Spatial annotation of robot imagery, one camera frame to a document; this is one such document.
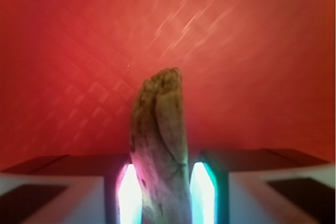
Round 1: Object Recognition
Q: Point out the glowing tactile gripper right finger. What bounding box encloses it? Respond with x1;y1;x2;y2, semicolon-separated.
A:
191;148;335;223

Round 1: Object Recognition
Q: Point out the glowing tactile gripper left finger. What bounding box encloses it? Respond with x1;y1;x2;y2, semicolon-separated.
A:
1;154;142;223

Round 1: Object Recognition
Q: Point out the pale wood chip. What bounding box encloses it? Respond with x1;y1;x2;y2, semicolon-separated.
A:
130;68;192;223

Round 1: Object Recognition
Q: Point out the orange plastic tray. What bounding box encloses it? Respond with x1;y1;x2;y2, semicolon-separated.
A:
1;0;335;169

